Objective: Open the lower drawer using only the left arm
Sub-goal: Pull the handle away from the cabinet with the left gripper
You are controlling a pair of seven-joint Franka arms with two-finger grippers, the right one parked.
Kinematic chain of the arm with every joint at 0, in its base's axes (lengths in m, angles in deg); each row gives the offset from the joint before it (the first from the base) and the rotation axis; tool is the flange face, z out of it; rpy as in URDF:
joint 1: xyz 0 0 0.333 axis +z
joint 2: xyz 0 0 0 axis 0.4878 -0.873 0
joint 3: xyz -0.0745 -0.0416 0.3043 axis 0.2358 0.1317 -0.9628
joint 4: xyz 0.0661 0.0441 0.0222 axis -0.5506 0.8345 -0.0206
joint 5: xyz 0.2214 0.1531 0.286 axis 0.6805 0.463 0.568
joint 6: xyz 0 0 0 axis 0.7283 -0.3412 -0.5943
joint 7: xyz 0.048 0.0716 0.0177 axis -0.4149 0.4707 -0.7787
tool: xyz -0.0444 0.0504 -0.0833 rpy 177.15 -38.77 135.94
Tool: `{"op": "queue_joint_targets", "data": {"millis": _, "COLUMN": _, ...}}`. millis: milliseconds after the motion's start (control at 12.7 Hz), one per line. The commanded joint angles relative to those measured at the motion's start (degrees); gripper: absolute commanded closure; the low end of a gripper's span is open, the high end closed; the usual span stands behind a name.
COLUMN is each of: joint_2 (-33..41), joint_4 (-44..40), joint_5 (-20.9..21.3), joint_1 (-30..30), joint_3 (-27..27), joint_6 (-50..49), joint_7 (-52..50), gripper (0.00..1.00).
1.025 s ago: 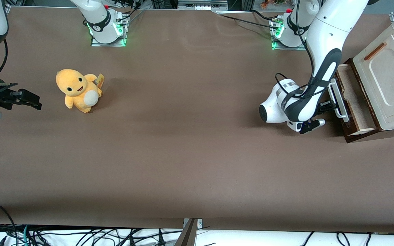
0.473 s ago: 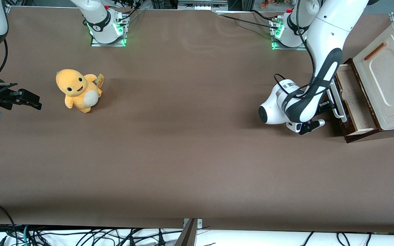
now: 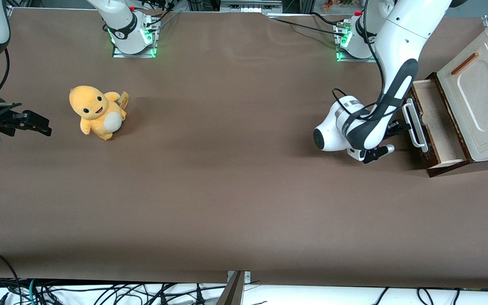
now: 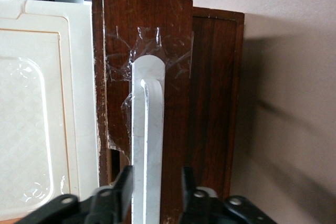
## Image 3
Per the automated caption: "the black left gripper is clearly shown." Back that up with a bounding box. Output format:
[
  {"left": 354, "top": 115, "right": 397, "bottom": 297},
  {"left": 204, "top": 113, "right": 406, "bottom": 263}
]
[{"left": 383, "top": 120, "right": 412, "bottom": 143}]

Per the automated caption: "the brown drawer with white handle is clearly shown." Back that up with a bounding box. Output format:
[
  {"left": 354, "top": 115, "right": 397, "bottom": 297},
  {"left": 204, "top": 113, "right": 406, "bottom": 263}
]
[{"left": 402, "top": 78, "right": 469, "bottom": 166}]

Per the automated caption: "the yellow plush toy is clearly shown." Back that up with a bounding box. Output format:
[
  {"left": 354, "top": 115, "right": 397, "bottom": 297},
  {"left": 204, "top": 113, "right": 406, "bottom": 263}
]
[{"left": 69, "top": 85, "right": 130, "bottom": 141}]

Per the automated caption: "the white and brown wooden cabinet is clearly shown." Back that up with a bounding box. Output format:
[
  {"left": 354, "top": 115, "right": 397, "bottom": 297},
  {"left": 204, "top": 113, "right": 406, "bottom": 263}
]
[{"left": 425, "top": 16, "right": 488, "bottom": 177}]

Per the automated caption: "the grey metal device box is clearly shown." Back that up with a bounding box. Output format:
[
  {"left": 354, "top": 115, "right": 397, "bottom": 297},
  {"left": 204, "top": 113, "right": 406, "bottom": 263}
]
[{"left": 219, "top": 0, "right": 283, "bottom": 13}]

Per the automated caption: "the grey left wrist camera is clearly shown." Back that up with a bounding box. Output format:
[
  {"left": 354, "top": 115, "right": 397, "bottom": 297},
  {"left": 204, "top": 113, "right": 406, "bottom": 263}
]
[{"left": 362, "top": 144, "right": 396, "bottom": 164}]

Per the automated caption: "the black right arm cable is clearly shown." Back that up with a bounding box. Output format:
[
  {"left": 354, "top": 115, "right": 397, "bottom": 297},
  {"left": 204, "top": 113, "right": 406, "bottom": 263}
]
[{"left": 0, "top": 48, "right": 11, "bottom": 96}]

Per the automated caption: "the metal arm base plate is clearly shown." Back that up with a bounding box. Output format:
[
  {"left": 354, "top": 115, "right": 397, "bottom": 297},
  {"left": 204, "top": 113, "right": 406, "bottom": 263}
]
[
  {"left": 112, "top": 16, "right": 158, "bottom": 58},
  {"left": 334, "top": 21, "right": 383, "bottom": 63}
]

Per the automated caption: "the orange wooden handle bar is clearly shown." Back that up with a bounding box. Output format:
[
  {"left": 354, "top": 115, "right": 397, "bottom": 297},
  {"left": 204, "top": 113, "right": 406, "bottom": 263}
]
[{"left": 451, "top": 52, "right": 480, "bottom": 76}]

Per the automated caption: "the short black table cable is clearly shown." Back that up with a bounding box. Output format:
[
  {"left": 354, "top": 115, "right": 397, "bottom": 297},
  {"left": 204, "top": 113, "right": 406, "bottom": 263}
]
[{"left": 310, "top": 11, "right": 346, "bottom": 27}]

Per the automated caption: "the long black table cable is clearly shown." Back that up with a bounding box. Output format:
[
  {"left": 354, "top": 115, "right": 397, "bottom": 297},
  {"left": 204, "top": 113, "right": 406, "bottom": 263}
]
[{"left": 268, "top": 16, "right": 347, "bottom": 39}]

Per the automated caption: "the teal cable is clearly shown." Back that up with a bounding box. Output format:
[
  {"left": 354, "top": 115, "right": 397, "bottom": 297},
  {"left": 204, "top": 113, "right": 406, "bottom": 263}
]
[{"left": 27, "top": 279, "right": 39, "bottom": 305}]

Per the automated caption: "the black base cable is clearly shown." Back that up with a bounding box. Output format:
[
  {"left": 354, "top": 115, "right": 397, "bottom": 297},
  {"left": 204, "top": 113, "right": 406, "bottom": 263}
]
[{"left": 140, "top": 0, "right": 182, "bottom": 30}]

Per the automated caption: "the grey metal bracket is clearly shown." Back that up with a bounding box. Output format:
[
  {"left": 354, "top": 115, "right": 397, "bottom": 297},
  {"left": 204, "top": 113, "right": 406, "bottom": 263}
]
[{"left": 226, "top": 270, "right": 252, "bottom": 283}]

